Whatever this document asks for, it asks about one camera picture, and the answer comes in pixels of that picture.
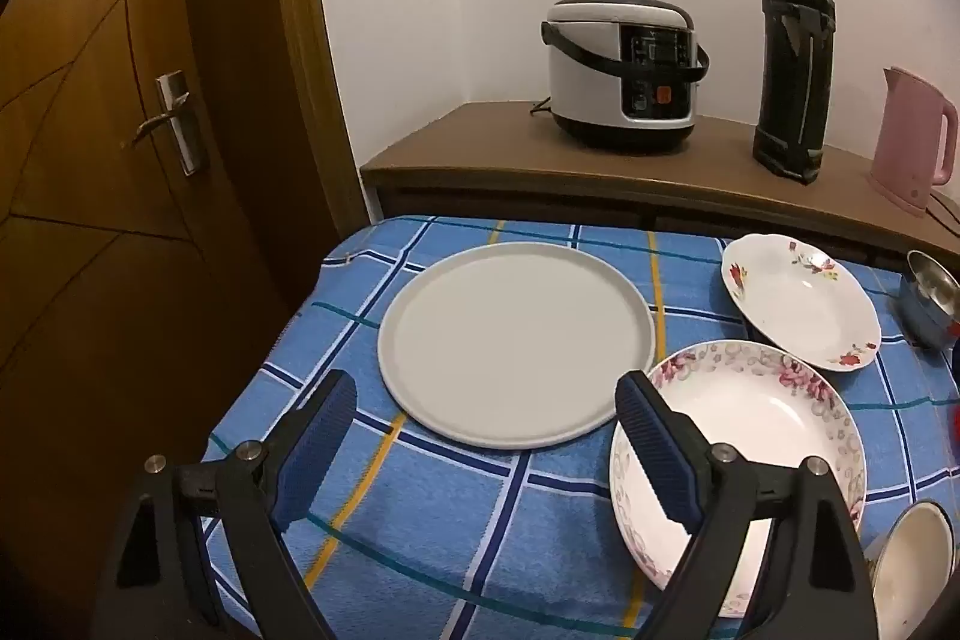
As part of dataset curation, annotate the wooden door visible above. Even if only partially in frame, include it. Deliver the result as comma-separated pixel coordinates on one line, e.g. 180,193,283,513
0,0,323,640

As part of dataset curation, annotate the pink electric kettle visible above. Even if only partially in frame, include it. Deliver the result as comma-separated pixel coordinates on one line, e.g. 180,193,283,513
868,66,960,220

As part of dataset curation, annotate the white rice cooker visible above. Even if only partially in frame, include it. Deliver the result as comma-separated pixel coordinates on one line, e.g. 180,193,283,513
540,0,710,150

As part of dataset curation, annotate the white enamel bowl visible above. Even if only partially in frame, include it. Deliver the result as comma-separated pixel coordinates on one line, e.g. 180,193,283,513
862,499,960,640

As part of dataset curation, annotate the wooden door frame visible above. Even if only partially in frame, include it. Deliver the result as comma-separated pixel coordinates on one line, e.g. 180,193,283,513
270,0,372,311

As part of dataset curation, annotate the black thermos flask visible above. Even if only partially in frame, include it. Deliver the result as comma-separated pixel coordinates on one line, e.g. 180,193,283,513
752,0,836,186

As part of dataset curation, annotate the stainless steel bowl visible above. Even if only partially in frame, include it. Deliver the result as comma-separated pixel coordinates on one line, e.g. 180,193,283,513
896,248,960,352

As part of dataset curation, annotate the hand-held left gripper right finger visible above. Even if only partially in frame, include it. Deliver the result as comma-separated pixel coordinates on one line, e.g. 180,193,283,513
615,370,880,640

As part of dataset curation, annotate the pink floral rim bowl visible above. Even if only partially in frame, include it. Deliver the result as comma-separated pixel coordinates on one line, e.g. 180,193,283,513
609,340,867,618

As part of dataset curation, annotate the blue checked tablecloth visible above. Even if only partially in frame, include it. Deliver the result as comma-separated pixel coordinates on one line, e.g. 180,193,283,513
199,214,960,640

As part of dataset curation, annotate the metal door handle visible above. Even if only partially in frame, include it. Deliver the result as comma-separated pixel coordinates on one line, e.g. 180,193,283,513
124,71,211,176

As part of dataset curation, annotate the large plain white plate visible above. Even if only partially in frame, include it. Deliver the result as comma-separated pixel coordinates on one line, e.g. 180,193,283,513
377,241,657,450

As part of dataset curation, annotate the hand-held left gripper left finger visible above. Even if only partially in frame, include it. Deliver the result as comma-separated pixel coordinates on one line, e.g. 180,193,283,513
94,368,359,640

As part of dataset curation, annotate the wooden cabinet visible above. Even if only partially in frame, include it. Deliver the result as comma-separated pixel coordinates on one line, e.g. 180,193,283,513
360,100,960,281

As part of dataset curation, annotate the black kettle cable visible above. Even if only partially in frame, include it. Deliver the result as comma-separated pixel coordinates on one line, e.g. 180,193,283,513
926,194,960,236

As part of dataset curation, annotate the white red-flower plate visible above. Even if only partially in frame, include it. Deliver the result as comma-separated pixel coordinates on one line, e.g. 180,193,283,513
721,233,882,373

